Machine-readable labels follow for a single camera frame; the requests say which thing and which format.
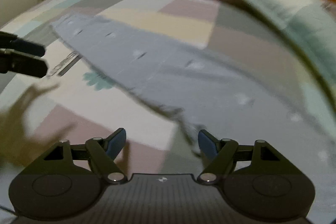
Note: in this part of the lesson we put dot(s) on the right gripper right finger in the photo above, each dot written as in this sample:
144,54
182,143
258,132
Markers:
256,180

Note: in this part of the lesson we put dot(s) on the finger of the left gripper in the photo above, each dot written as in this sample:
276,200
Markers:
14,42
23,64

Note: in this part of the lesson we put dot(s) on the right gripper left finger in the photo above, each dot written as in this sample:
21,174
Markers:
68,179

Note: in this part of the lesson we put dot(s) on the grey patterned pyjama trousers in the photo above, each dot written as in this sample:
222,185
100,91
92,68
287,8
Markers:
202,89

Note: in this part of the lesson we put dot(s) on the patchwork pastel bed sheet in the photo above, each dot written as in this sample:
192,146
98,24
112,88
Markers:
76,102

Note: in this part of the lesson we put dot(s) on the checked pastel pillow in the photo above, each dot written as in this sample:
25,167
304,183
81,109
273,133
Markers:
308,25

